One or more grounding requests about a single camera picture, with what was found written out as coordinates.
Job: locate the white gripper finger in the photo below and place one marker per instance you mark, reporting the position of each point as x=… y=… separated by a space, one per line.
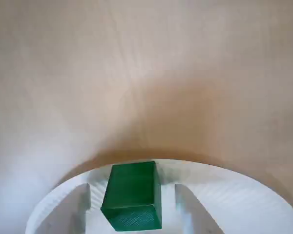
x=197 y=219
x=68 y=214

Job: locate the green cube block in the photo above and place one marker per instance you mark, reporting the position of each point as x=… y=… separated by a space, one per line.
x=131 y=195

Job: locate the white paper plate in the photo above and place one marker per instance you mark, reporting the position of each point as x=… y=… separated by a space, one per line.
x=234 y=195

